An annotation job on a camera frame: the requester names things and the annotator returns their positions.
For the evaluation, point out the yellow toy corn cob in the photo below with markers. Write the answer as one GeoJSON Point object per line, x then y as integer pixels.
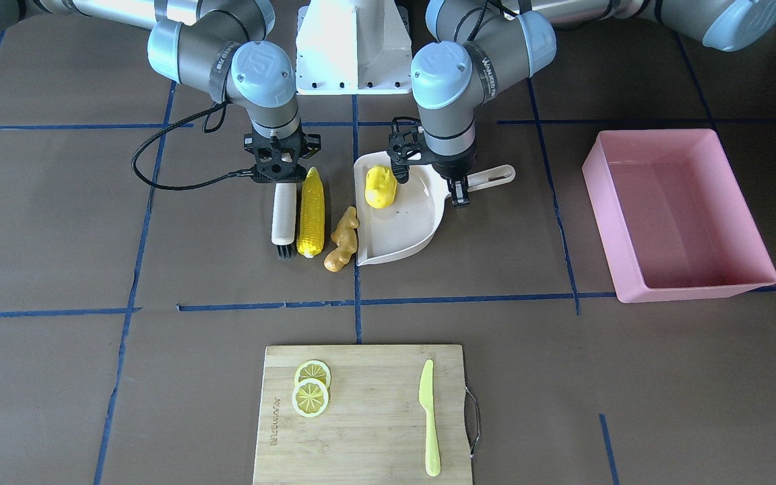
{"type": "Point", "coordinates": [311, 221]}

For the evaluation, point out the yellow-green plastic knife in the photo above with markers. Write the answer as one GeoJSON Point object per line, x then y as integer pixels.
{"type": "Point", "coordinates": [431, 453]}

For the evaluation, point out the bamboo cutting board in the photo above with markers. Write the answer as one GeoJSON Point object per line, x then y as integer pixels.
{"type": "Point", "coordinates": [372, 429]}

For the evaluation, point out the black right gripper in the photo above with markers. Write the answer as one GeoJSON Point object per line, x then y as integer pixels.
{"type": "Point", "coordinates": [312, 143]}

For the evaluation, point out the pink plastic bin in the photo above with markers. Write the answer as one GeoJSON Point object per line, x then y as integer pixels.
{"type": "Point", "coordinates": [672, 217]}

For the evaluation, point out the toy ginger root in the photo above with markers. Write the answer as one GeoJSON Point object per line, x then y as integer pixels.
{"type": "Point", "coordinates": [346, 240]}

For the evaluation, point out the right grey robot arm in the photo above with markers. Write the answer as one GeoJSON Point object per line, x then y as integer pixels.
{"type": "Point", "coordinates": [220, 48]}

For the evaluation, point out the beige plastic dustpan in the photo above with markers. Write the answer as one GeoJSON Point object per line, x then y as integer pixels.
{"type": "Point", "coordinates": [406, 226]}

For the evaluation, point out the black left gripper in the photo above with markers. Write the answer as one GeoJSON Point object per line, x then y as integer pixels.
{"type": "Point", "coordinates": [452, 168]}

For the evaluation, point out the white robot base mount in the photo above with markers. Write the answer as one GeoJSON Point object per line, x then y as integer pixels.
{"type": "Point", "coordinates": [353, 48]}

